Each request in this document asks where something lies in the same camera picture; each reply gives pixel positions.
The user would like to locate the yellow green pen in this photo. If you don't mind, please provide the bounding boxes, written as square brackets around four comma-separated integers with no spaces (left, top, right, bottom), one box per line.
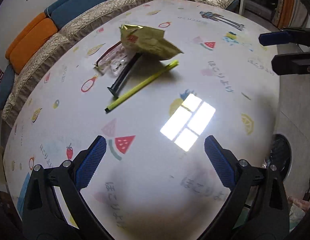
[105,60,179,113]

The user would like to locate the black razor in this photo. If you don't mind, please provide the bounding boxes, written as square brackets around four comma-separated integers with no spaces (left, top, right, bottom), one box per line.
[107,53,142,98]

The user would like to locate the red clear candy wrapper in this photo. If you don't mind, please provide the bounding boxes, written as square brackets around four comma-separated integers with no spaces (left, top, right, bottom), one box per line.
[94,41,135,76]

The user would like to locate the gold snack bag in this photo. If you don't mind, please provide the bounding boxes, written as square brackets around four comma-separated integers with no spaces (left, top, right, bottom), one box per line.
[120,24,183,61]

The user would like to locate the round trash bin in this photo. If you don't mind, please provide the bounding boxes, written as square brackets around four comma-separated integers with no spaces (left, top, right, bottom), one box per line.
[262,134,292,181]

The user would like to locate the quilted beige sofa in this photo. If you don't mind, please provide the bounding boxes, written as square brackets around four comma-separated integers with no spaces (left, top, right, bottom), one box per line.
[1,0,239,127]

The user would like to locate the blue end cushion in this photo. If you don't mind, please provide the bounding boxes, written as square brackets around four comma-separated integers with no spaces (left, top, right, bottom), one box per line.
[0,64,15,110]

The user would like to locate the orange cushion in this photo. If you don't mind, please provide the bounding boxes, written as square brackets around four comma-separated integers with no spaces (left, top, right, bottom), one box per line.
[5,12,58,74]

